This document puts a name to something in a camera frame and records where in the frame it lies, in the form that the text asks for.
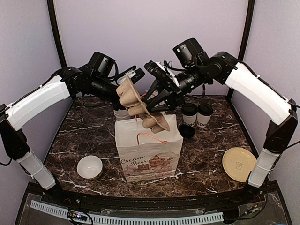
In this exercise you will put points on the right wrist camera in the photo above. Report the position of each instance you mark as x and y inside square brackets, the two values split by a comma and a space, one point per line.
[156, 70]

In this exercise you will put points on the black corner frame post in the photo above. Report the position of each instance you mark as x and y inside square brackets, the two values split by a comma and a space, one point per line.
[56, 33]

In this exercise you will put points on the black right frame post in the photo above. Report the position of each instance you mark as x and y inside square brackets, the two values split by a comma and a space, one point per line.
[246, 31]

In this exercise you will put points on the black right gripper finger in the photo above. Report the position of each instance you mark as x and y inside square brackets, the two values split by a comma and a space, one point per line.
[160, 105]
[155, 94]

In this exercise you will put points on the white ceramic bowl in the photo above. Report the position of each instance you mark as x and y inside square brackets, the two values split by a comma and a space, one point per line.
[90, 167]

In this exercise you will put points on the white slotted cable duct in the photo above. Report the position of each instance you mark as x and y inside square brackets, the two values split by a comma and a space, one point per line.
[128, 217]

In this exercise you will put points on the stack of black cup lids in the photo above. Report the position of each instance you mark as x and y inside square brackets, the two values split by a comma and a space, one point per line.
[186, 131]

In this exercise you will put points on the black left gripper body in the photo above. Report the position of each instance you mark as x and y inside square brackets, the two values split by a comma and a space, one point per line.
[97, 89]

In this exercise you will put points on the white paper coffee cup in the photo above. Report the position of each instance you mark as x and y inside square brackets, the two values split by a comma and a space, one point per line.
[202, 121]

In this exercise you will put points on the black coffee cup lid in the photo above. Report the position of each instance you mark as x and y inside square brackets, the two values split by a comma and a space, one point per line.
[205, 109]

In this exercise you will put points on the stack of white paper cups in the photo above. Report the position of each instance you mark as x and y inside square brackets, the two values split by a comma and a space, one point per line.
[121, 115]

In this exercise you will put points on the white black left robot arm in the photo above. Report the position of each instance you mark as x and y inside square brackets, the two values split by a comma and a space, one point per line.
[92, 78]

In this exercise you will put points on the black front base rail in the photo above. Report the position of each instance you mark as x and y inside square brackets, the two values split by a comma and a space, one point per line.
[226, 201]

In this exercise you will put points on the brown cardboard cup carrier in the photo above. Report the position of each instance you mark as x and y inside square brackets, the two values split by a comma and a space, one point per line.
[131, 100]

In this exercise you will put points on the cream yellow plate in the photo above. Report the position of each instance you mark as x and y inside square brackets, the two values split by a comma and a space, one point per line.
[238, 163]

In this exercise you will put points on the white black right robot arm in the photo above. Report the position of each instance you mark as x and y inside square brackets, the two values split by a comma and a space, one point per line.
[198, 68]

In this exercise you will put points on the white paper takeout bag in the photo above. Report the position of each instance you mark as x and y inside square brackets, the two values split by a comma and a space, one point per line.
[145, 155]

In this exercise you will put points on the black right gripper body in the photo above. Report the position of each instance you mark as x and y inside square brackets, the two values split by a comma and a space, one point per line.
[176, 93]

